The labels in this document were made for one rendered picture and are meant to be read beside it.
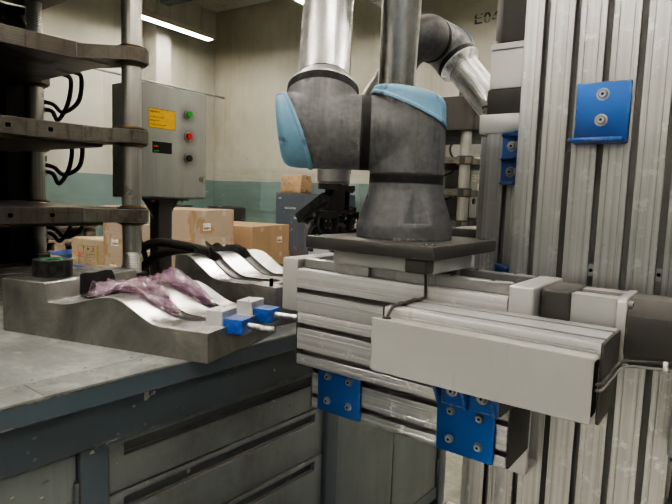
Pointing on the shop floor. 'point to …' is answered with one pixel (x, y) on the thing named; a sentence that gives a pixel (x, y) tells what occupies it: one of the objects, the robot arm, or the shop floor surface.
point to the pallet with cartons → (263, 238)
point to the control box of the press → (166, 155)
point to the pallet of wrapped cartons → (204, 220)
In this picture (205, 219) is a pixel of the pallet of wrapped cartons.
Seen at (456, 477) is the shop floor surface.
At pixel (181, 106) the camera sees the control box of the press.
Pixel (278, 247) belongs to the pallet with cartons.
